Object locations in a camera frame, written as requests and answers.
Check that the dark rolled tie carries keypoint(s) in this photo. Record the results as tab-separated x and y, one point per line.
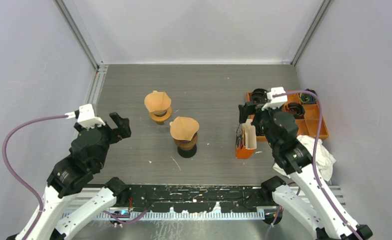
259	96

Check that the white crumpled cloth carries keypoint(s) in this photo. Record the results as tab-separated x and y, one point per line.
324	159

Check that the green floral rolled tie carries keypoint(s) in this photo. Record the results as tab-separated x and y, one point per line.
306	99

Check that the brown paper coffee filter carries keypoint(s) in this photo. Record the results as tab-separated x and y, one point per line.
157	101

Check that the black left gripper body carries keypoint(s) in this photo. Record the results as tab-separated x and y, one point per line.
110	138

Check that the red and black carafe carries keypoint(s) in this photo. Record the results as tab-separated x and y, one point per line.
187	153

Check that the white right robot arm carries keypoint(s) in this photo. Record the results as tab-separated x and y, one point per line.
323	216

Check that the orange coffee filter box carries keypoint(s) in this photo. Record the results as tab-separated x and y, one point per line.
246	142

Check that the orange wooden compartment tray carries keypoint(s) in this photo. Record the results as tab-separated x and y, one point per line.
307	126

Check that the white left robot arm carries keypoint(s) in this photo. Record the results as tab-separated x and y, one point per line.
64	184

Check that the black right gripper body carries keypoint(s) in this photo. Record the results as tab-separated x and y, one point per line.
263	117

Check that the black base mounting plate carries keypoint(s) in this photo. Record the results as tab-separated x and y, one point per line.
193	198

